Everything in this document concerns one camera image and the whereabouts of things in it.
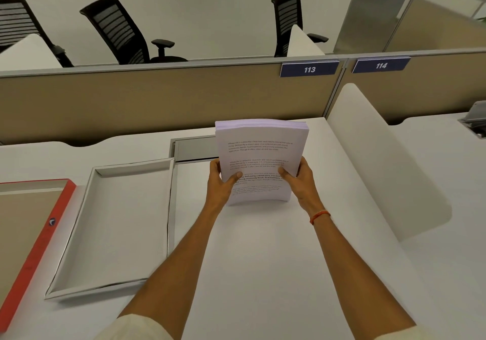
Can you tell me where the stack of printed paper sheets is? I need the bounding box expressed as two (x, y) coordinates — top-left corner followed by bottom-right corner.
(215, 119), (310, 206)

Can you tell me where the person's right forearm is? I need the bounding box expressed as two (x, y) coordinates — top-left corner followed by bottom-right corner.
(309, 209), (416, 334)

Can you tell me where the person's left hand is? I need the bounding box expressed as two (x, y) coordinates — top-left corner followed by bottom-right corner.
(206, 159), (243, 212)

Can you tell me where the orange thread wristband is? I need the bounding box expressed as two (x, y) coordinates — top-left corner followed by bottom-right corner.
(309, 210), (331, 226)

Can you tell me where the white sleeve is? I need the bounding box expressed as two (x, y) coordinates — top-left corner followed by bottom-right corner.
(374, 324), (435, 340)
(93, 313), (176, 340)

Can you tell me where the white right sleeve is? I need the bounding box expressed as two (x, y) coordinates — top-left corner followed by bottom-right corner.
(374, 324), (435, 340)

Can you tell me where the white left sleeve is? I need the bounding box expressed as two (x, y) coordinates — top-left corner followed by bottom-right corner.
(93, 313), (176, 340)

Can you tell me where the white rounded desk divider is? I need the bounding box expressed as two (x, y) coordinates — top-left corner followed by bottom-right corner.
(327, 83), (453, 243)

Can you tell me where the person's right hand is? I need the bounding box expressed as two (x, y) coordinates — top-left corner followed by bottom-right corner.
(278, 156), (324, 214)

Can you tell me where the white cardboard box tray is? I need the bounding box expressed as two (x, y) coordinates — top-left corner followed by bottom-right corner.
(44, 158), (176, 301)

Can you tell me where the grey desk cable hatch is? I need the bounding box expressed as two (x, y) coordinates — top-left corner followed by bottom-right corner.
(170, 136), (220, 163)
(457, 100), (486, 139)

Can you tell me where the glass partition with metal frame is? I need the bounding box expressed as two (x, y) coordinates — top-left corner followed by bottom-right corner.
(333, 0), (486, 54)

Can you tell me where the beige cubicle partition panel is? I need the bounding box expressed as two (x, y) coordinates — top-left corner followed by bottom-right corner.
(0, 57), (348, 147)
(327, 48), (486, 126)

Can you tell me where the black mesh office chair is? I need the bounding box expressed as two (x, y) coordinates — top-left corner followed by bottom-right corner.
(271, 0), (329, 58)
(0, 0), (74, 68)
(79, 0), (188, 66)

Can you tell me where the blue desk number plate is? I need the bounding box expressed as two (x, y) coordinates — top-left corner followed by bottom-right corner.
(280, 61), (340, 78)
(352, 57), (412, 74)

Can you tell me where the person's left forearm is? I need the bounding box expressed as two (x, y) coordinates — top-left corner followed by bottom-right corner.
(118, 204), (221, 327)

